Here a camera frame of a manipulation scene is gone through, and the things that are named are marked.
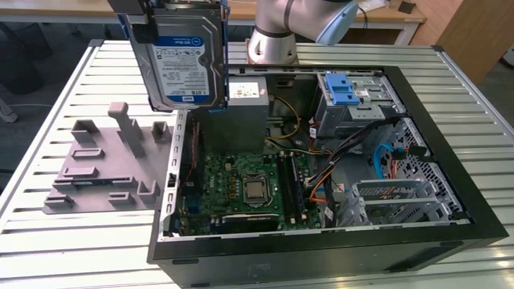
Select black RAM slot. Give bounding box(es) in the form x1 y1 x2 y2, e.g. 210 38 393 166
278 154 298 220

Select yellow wires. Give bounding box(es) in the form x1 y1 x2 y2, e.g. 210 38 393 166
268 96 302 141

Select silver CPU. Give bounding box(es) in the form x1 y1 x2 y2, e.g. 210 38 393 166
245 182 266 202

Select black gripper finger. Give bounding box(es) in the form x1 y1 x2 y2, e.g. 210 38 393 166
107 0 161 43

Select wooden desk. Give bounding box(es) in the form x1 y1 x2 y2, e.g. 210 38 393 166
0 0 428 42

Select silver disk bay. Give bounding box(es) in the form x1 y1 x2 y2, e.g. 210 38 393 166
340 179 457 226

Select grey power supply unit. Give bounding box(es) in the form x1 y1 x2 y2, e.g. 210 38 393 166
201 76 272 155

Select power wire with black connector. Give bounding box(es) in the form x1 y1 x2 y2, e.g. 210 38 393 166
386 145 428 181

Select black chair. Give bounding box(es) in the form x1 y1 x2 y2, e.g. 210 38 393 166
0 22 54 96

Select CPU socket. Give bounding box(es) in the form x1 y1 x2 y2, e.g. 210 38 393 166
239 173 272 208

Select black wire bundle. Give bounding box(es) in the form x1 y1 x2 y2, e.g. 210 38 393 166
308 116 405 193

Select orange wires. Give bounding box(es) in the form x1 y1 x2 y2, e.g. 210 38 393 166
310 176 336 207

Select silver optical drive cage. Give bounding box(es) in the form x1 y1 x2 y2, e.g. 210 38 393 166
314 72 406 140

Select black graphics card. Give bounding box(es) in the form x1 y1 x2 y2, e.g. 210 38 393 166
211 213 282 233

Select blue data wire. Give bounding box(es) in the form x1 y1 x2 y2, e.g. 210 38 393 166
373 143 405 181

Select black PC case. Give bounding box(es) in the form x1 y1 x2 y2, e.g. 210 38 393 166
146 63 510 287

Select hard disk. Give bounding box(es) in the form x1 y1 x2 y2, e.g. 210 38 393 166
121 0 233 114

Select blue drive cage latch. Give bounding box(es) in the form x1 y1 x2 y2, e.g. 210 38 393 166
326 73 362 107

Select RAM stick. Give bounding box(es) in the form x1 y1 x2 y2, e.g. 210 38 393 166
290 155 310 218

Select green motherboard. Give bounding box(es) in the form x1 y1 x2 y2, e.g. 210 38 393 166
179 152 322 236

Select wooden cabinet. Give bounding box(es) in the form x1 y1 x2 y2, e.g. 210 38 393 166
412 0 514 87

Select grey parts rack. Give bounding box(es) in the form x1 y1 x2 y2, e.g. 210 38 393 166
43 102 178 215

